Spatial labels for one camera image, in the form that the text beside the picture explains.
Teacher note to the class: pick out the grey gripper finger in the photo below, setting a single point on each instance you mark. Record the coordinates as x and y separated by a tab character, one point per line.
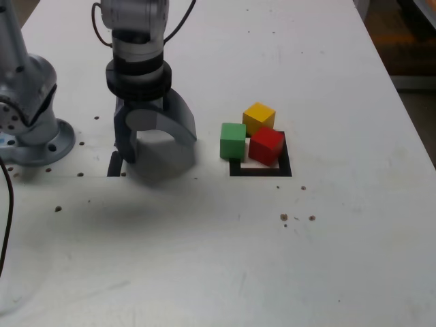
177	119
124	143

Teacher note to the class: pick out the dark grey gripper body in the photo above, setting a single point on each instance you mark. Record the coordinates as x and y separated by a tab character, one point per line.
146	103

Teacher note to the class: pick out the green cube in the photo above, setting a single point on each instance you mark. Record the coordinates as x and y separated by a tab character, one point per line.
232	144

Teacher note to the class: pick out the yellow cube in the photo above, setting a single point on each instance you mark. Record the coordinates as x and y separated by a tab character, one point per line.
259	114

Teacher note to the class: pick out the red cube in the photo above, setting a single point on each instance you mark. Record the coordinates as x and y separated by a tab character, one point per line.
265	146

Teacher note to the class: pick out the black tape square outline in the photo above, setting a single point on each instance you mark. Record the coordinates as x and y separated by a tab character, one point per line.
259	173

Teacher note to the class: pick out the black tape strip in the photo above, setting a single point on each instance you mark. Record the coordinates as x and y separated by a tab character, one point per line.
112	168

